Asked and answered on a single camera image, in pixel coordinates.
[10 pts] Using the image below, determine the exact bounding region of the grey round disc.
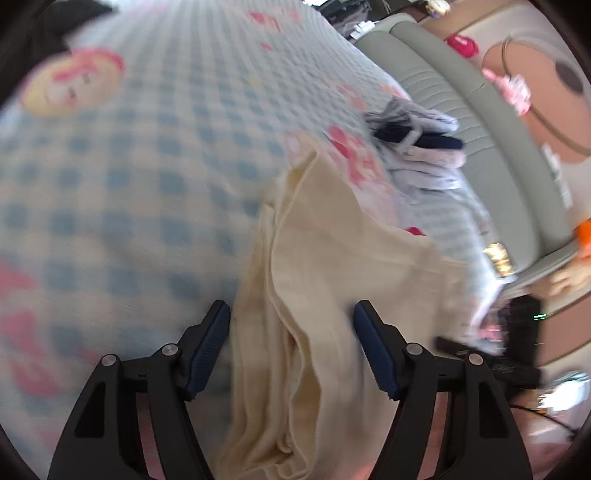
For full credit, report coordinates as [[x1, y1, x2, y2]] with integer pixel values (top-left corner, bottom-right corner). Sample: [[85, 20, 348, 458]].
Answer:
[[555, 62, 583, 93]]

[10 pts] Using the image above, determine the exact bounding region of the blue checkered printed blanket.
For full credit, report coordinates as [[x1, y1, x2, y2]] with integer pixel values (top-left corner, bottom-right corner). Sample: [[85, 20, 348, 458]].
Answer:
[[0, 0, 513, 476]]

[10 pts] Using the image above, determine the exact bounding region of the pink plush toy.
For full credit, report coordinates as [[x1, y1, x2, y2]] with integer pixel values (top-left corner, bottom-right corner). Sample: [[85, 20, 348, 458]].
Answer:
[[482, 69, 532, 116]]

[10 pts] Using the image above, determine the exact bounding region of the white folded strappy garment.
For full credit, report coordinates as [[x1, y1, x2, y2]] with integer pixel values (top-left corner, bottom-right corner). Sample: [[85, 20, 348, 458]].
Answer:
[[390, 164, 462, 206]]

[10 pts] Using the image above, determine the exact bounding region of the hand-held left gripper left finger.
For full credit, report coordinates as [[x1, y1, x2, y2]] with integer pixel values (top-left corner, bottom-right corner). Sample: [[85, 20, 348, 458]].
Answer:
[[48, 300, 232, 480]]

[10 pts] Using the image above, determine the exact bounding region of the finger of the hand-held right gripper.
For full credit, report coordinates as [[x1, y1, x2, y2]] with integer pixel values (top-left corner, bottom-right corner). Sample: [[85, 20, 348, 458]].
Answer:
[[436, 337, 509, 365]]

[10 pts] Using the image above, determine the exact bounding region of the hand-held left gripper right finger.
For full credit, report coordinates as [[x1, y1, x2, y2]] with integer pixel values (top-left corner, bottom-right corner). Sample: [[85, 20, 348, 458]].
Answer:
[[353, 300, 534, 480]]

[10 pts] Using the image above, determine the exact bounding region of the black jacket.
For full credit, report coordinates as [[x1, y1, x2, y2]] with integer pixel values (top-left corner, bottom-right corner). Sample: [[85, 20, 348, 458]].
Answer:
[[0, 0, 118, 88]]

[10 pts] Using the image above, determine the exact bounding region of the orange object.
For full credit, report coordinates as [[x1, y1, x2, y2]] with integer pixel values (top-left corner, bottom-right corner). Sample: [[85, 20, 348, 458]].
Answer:
[[573, 219, 591, 259]]

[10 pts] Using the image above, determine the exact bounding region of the red plush toy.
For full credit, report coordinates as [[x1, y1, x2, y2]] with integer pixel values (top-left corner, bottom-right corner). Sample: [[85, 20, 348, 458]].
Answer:
[[447, 33, 478, 58]]

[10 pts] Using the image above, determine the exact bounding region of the thin hoop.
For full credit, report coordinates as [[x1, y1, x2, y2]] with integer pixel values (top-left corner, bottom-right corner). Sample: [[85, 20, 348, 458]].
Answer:
[[501, 34, 591, 155]]

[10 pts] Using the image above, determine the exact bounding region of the pink and cream shirt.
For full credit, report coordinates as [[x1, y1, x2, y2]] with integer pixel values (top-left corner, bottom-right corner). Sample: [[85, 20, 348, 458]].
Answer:
[[210, 148, 469, 480]]

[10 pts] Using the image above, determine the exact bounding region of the grey padded headboard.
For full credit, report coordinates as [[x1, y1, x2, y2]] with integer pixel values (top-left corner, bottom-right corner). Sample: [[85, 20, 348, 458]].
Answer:
[[355, 14, 575, 278]]

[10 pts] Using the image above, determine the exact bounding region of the black cable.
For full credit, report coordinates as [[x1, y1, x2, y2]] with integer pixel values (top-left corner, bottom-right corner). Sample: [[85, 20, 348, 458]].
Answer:
[[508, 404, 580, 437]]

